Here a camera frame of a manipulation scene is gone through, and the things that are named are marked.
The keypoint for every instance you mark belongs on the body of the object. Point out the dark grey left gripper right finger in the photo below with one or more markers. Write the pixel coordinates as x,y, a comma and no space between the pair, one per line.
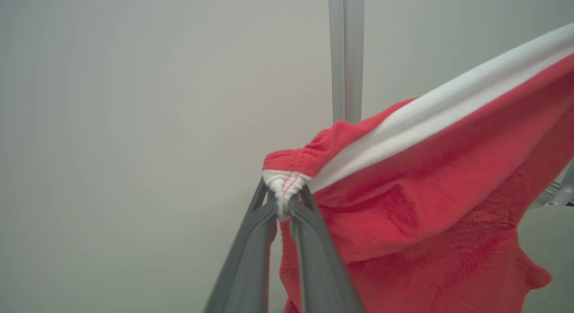
318,268

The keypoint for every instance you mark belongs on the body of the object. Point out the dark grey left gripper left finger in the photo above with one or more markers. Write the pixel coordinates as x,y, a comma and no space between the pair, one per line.
251,259

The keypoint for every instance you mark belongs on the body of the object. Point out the red white jersey garment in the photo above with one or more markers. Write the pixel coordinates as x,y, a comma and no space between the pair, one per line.
426,192

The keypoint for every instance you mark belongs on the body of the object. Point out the grey aluminium wall post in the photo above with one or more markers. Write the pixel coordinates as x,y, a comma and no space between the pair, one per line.
346,53

